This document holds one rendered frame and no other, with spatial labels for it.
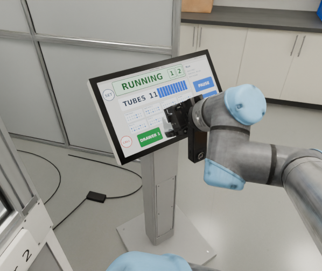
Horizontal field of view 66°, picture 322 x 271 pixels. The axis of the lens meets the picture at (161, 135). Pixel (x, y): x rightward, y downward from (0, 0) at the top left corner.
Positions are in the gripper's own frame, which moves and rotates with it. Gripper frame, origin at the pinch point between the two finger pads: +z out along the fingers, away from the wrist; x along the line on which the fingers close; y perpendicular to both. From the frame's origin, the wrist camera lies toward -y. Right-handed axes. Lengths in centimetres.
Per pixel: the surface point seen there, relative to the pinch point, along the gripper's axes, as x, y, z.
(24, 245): 48, -15, 13
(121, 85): 3.2, 20.7, 14.8
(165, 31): -50, 52, 57
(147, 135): 1.1, 1.0, 14.8
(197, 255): -24, -82, 68
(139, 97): -1.2, 14.8, 14.8
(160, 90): -10.3, 15.1, 14.8
